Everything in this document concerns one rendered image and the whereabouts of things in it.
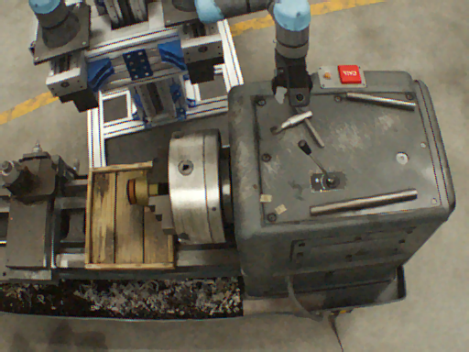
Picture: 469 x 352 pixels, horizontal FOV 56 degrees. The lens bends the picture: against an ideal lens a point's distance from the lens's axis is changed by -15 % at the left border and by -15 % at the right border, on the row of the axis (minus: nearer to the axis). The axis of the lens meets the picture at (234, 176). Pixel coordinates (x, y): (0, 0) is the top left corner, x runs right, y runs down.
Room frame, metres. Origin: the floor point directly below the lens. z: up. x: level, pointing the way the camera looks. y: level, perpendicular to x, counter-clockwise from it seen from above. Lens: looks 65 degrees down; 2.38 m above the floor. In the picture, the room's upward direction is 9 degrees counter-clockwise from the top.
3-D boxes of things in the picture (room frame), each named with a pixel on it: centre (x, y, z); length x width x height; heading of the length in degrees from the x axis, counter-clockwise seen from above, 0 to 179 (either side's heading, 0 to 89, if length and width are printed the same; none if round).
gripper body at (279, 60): (0.71, -0.17, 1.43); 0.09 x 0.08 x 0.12; 175
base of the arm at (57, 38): (1.25, 0.54, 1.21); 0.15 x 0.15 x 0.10
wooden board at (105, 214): (0.61, 0.36, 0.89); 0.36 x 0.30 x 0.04; 175
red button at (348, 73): (0.77, -0.36, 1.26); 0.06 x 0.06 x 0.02; 85
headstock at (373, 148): (0.57, -0.29, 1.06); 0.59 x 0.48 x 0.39; 85
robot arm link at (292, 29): (0.71, -0.17, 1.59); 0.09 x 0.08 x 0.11; 8
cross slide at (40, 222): (0.66, 0.72, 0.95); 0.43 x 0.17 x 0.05; 175
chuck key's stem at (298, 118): (0.64, -0.16, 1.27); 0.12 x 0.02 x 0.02; 108
